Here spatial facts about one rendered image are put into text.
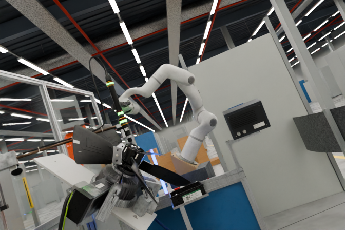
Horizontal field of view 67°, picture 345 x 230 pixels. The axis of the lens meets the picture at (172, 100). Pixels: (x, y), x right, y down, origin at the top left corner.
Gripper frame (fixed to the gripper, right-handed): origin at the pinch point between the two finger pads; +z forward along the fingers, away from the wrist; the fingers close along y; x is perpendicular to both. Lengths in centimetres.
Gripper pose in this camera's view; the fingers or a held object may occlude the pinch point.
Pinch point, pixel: (117, 105)
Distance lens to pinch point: 162.3
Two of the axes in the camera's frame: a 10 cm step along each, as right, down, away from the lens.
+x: -3.6, -9.2, 1.5
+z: -1.8, -0.9, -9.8
